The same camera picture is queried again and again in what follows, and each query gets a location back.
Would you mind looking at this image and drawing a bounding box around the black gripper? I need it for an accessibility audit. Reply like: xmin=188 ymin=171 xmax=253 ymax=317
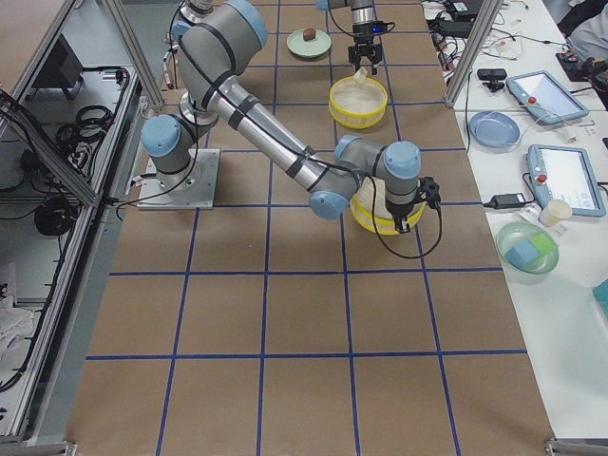
xmin=348 ymin=21 xmax=383 ymax=75
xmin=385 ymin=201 xmax=411 ymax=234

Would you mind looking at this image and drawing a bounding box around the cream white bun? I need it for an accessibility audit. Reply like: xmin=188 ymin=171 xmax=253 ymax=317
xmin=352 ymin=67 xmax=368 ymax=84

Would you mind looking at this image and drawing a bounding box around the yellow bamboo steamer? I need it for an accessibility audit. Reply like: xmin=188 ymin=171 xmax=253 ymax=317
xmin=350 ymin=178 xmax=399 ymax=236
xmin=329 ymin=77 xmax=389 ymax=129

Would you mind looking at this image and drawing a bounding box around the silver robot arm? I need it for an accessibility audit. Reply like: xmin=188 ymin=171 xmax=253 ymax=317
xmin=315 ymin=0 xmax=393 ymax=75
xmin=178 ymin=1 xmax=423 ymax=233

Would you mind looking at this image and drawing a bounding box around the brown bun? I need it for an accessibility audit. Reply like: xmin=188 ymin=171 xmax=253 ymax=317
xmin=302 ymin=28 xmax=316 ymax=42

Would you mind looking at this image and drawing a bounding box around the green plate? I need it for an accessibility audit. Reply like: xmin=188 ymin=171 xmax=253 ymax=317
xmin=287 ymin=28 xmax=332 ymax=60

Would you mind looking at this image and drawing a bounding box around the black power adapter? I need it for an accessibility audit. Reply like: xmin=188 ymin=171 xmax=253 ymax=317
xmin=483 ymin=193 xmax=529 ymax=210

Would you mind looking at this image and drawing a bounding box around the black webcam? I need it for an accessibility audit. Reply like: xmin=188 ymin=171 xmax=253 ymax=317
xmin=477 ymin=68 xmax=507 ymax=93

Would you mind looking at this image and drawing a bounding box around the green bowl with sponges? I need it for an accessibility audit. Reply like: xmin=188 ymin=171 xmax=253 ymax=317
xmin=495 ymin=221 xmax=560 ymax=283

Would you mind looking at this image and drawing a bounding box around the blue plate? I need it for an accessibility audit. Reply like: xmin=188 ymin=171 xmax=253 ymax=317
xmin=468 ymin=111 xmax=521 ymax=151

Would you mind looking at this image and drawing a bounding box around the paper cup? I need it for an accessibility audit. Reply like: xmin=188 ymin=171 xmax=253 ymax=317
xmin=538 ymin=199 xmax=573 ymax=227

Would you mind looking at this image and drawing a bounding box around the near blue teach pendant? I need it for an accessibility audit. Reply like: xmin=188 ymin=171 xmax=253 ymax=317
xmin=526 ymin=144 xmax=606 ymax=218

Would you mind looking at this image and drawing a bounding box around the blue teach pendant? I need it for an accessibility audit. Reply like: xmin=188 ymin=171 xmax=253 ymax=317
xmin=505 ymin=70 xmax=589 ymax=124
xmin=526 ymin=144 xmax=606 ymax=218

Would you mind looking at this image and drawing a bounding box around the far blue teach pendant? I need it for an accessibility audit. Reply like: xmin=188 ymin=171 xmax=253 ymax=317
xmin=505 ymin=70 xmax=589 ymax=124

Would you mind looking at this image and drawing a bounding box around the crumpled white cloth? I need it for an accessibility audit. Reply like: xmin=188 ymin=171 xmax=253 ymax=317
xmin=0 ymin=263 xmax=37 ymax=367

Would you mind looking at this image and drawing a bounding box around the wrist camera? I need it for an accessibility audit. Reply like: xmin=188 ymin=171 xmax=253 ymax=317
xmin=370 ymin=21 xmax=395 ymax=36
xmin=419 ymin=177 xmax=441 ymax=211

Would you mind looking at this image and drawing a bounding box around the aluminium frame post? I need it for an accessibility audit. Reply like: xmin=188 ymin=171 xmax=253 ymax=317
xmin=444 ymin=0 xmax=503 ymax=108

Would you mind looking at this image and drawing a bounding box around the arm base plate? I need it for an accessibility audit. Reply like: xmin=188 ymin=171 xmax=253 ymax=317
xmin=137 ymin=148 xmax=220 ymax=210

